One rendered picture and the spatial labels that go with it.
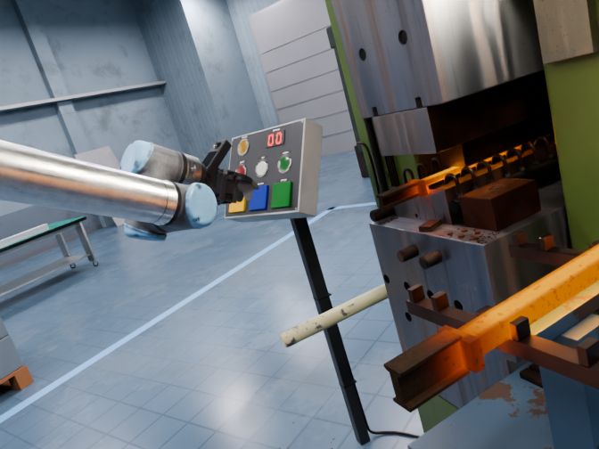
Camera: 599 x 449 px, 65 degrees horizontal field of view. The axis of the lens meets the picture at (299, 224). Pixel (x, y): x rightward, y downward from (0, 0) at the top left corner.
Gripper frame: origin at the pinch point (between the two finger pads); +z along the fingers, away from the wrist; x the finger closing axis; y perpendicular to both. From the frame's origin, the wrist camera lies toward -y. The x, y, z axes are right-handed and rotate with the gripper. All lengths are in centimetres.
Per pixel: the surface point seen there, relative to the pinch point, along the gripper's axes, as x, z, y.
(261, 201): -7.9, 10.2, 2.1
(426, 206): 47.1, 9.6, 7.8
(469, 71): 61, -2, -15
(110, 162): -879, 345, -222
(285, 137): -0.5, 10.9, -17.0
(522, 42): 67, 9, -24
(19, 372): -255, 30, 94
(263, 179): -8.8, 11.0, -5.1
